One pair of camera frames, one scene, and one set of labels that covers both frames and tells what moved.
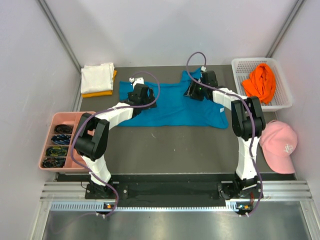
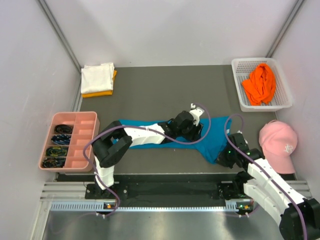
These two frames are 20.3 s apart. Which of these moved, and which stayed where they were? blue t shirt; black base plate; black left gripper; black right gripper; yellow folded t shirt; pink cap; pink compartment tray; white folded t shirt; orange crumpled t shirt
Moved: blue t shirt; black left gripper; black right gripper
Stayed: pink cap; black base plate; orange crumpled t shirt; yellow folded t shirt; pink compartment tray; white folded t shirt
